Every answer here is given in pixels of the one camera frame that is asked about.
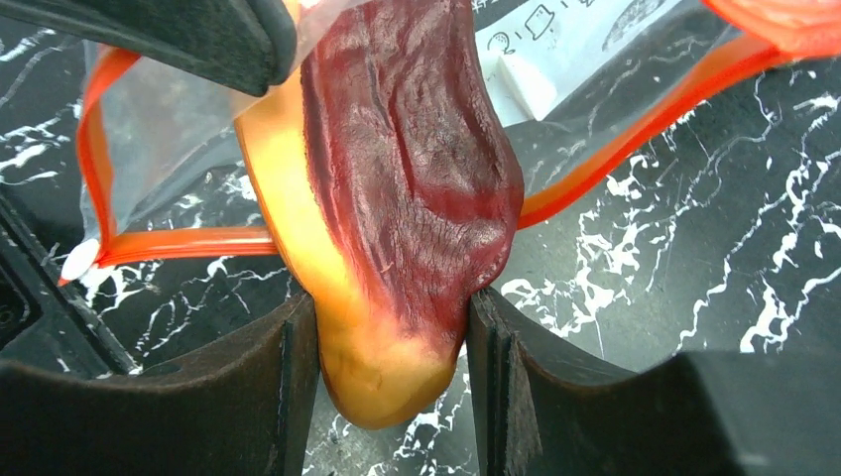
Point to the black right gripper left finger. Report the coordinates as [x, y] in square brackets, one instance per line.
[240, 405]

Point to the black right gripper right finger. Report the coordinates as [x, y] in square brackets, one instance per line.
[543, 406]

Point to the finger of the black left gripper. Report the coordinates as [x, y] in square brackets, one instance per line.
[44, 325]
[248, 46]

